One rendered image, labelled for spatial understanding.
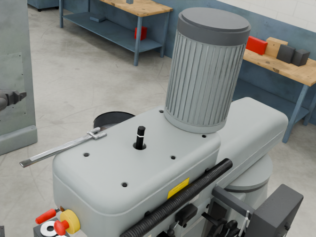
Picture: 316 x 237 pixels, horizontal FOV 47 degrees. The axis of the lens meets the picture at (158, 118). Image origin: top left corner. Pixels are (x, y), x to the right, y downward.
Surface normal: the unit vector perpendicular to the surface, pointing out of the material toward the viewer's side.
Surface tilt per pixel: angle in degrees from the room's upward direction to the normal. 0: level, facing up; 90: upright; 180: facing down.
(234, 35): 90
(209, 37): 90
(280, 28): 90
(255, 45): 90
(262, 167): 0
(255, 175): 0
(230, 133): 0
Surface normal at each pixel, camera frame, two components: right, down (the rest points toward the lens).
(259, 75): -0.67, 0.32
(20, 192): 0.12, -0.84
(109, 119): 0.47, 0.47
